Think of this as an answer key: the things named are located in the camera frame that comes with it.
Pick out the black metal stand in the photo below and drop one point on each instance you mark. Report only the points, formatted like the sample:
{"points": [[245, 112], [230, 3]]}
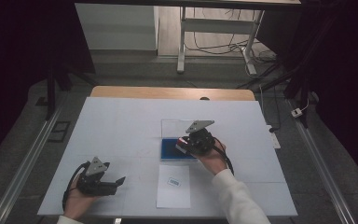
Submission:
{"points": [[51, 93], [295, 81]]}

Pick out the blue ink pad case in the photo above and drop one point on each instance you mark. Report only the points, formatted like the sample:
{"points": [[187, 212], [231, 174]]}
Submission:
{"points": [[169, 149]]}

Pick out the red and white stamp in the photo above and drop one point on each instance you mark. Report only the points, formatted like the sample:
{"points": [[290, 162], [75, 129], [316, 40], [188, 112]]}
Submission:
{"points": [[181, 145]]}

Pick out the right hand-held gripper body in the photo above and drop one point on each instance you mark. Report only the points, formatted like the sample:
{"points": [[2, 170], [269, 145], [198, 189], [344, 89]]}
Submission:
{"points": [[202, 141]]}

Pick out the black curtain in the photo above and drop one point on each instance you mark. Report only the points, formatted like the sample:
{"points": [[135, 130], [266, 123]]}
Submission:
{"points": [[345, 77], [15, 62]]}

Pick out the white table cover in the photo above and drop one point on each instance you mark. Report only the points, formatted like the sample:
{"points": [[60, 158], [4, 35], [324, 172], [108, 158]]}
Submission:
{"points": [[121, 124]]}

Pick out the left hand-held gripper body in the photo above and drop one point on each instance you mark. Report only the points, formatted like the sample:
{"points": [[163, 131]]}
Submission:
{"points": [[94, 186]]}

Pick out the black floor frame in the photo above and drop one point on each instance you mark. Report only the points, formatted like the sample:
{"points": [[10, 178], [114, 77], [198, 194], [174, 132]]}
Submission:
{"points": [[59, 131]]}

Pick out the white desk frame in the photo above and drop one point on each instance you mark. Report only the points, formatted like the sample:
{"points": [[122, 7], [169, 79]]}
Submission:
{"points": [[217, 26]]}

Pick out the person's left hand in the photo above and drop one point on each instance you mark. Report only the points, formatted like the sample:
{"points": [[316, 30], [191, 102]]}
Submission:
{"points": [[74, 205]]}

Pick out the white paper sheet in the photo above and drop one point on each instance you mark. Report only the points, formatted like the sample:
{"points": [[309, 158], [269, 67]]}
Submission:
{"points": [[173, 196]]}

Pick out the aluminium floor rail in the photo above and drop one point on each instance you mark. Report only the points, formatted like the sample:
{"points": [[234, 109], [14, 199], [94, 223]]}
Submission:
{"points": [[323, 168], [21, 174]]}

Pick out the person's right hand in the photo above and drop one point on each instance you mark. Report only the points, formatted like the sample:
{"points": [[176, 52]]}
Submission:
{"points": [[216, 160]]}

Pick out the white cabinet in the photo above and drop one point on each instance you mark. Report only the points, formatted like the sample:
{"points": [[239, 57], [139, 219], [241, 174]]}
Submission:
{"points": [[118, 28]]}

